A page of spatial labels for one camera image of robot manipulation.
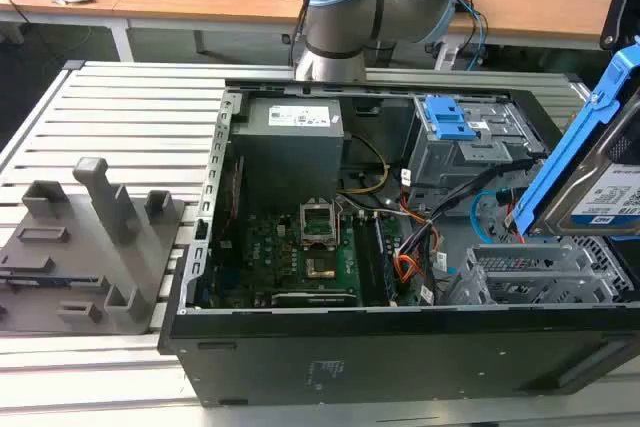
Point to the hard disk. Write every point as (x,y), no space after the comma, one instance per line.
(575,147)

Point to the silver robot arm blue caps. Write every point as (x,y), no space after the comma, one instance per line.
(345,7)

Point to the black RAM slot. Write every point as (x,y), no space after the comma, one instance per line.
(367,257)

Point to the blue drive latch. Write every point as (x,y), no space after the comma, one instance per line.
(447,119)

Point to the grey metal drive cage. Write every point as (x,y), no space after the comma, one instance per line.
(450,162)

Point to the RAM stick with blue label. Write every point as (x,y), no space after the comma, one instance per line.
(385,262)

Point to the grey power supply unit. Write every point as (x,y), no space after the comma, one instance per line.
(285,152)

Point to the CPU socket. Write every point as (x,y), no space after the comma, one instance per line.
(320,268)

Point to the green motherboard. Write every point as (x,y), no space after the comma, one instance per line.
(280,247)

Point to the black open PC case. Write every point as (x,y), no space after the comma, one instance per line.
(400,362)

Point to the black graphics card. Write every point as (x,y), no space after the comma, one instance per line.
(315,299)

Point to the grey parts rack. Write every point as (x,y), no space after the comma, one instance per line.
(100,257)

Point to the RAM stick in rack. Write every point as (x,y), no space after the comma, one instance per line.
(45,281)

